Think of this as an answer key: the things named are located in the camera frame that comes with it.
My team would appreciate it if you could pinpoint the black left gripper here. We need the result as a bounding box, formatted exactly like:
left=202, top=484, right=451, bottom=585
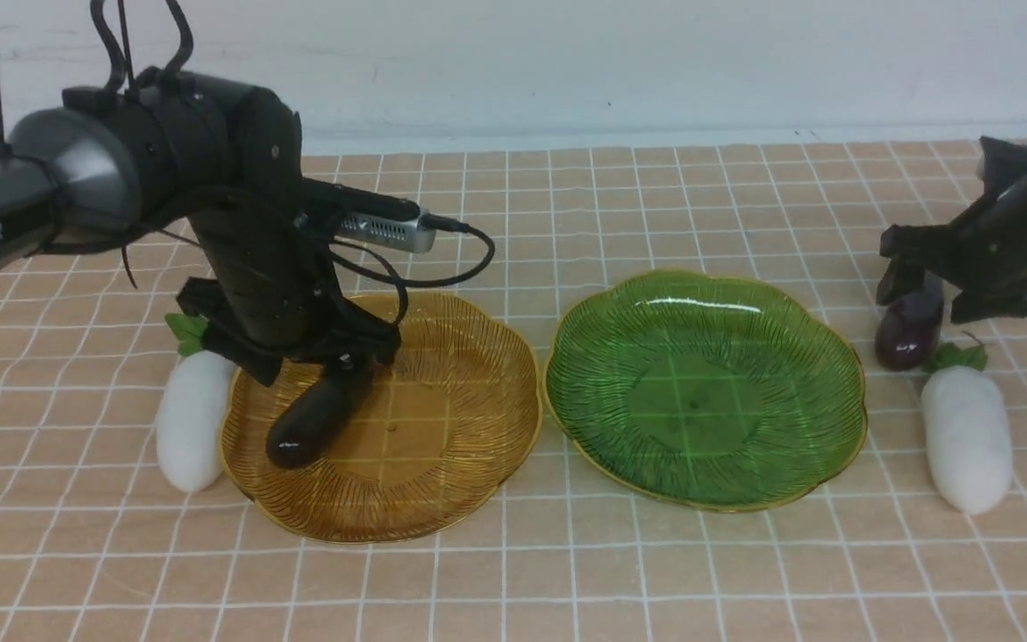
left=177, top=178, right=402, bottom=386

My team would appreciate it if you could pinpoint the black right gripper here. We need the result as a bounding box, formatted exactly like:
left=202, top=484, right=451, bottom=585
left=875, top=136, right=1027, bottom=324

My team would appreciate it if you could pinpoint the purple eggplant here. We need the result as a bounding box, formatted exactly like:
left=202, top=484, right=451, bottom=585
left=266, top=362, right=374, bottom=470
left=874, top=274, right=946, bottom=371

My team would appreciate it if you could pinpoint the white radish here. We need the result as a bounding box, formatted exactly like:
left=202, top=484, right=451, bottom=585
left=154, top=313, right=237, bottom=495
left=921, top=340, right=1014, bottom=515

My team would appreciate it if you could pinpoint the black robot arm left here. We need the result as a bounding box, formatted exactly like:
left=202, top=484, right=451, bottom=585
left=0, top=69, right=402, bottom=385

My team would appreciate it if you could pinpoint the amber glass plate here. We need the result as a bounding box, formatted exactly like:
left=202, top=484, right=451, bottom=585
left=220, top=290, right=543, bottom=544

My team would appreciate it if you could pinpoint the green glass plate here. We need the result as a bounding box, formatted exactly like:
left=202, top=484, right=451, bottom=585
left=542, top=269, right=868, bottom=513

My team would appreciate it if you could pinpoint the beige checkered tablecloth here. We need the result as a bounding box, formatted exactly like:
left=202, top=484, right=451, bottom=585
left=0, top=141, right=1027, bottom=641

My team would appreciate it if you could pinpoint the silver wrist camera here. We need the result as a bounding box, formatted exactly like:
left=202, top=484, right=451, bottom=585
left=301, top=177, right=438, bottom=253

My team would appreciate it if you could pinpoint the black camera cable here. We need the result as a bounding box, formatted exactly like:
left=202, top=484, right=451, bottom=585
left=300, top=210, right=497, bottom=326

